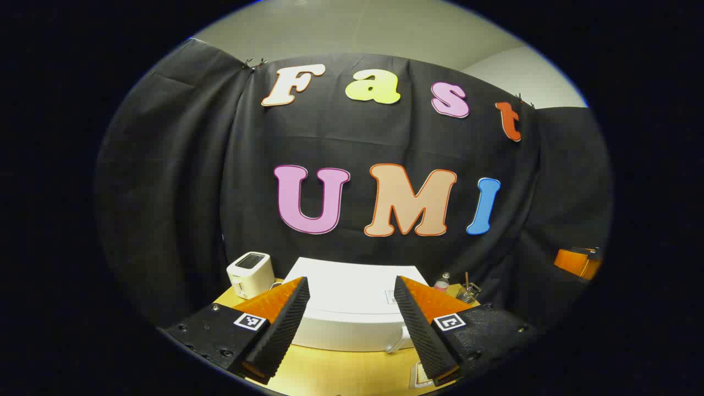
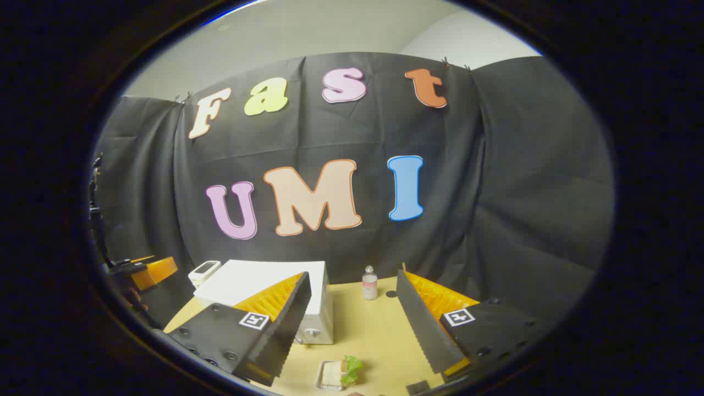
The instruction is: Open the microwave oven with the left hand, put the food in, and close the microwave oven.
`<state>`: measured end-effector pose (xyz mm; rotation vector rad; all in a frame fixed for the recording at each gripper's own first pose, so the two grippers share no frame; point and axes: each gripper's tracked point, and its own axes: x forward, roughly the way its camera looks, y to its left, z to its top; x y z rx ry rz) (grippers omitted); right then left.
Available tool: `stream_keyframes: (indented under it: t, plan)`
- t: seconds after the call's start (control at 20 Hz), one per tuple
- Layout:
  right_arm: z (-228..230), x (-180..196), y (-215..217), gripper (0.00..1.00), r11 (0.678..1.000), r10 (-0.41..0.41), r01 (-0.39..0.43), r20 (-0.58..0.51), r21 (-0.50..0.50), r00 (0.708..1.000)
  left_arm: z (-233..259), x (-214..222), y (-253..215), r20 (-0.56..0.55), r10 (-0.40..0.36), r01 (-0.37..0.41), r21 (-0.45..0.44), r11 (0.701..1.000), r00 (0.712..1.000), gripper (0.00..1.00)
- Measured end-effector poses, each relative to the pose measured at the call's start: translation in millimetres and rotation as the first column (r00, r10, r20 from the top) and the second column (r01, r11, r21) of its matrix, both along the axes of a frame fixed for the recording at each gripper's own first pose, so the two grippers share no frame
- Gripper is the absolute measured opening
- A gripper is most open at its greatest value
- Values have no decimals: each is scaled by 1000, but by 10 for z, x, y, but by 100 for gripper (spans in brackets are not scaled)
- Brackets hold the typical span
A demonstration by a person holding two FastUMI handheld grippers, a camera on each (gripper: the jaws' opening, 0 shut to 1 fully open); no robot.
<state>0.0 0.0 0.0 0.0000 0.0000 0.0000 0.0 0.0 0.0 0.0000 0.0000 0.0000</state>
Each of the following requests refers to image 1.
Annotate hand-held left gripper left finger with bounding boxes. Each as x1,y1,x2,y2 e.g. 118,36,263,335
164,276,311,385

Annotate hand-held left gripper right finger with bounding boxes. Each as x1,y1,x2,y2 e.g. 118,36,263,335
393,275,537,387

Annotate white microwave oven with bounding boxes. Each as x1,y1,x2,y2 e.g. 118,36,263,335
279,257,431,353

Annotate white rectangular plate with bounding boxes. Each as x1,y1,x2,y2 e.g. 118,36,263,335
409,360,441,389

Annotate white toaster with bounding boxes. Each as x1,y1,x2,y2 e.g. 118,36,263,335
226,251,276,300

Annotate black backdrop cloth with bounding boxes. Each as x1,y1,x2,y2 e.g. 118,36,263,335
95,37,614,331

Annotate wire mesh holder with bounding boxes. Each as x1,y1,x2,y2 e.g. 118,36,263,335
455,282,482,305

